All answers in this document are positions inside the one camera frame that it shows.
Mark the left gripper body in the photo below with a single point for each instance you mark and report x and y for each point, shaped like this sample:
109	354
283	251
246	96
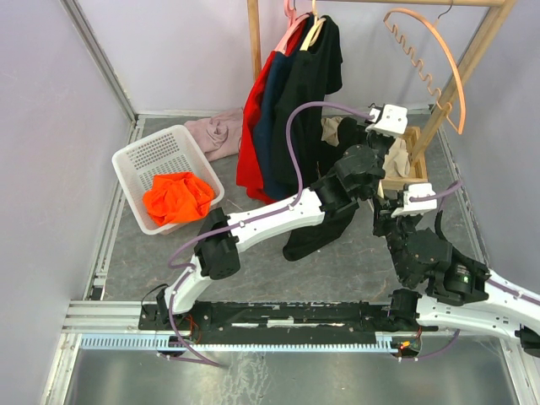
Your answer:
380	146

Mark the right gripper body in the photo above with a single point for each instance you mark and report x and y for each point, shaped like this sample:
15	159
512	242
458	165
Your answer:
384	224

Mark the cream hanger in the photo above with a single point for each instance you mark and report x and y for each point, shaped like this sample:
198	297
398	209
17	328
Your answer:
381	190
314	31

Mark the orange t shirt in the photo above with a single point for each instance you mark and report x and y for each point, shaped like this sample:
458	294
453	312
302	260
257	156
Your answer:
178	198

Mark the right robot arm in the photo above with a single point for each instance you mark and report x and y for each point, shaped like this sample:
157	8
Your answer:
442	287

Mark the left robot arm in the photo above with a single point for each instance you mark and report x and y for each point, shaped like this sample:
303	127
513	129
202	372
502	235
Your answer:
314	217

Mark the navy blue t shirt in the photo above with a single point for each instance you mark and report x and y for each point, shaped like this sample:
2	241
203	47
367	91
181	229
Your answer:
263	130

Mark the red t shirt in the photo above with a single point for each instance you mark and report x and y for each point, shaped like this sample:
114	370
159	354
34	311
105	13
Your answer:
254	171

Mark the pink hanger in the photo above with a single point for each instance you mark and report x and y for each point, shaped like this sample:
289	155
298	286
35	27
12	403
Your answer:
294	22

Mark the beige cloth in rack base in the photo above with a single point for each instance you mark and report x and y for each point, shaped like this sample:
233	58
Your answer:
398	158

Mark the wooden clothes rack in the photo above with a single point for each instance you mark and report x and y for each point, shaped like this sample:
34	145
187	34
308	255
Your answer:
316	73

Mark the pink cloth on floor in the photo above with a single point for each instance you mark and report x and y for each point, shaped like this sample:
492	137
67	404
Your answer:
218	136

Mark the white plastic basket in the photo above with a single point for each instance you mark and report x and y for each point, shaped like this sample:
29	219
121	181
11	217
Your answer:
167	152

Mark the corner aluminium profile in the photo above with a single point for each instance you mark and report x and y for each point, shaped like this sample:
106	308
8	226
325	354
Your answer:
75	12

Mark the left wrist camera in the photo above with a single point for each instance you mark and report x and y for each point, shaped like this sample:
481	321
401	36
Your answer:
389	120

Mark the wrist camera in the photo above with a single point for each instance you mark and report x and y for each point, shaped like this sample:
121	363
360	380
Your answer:
417	199
389	120

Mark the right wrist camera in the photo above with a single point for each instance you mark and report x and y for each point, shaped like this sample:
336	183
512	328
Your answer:
417	199

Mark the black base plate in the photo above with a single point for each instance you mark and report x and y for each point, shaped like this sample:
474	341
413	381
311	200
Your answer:
292	323

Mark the aluminium frame rail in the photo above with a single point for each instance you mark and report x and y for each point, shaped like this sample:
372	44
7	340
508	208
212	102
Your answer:
114	352

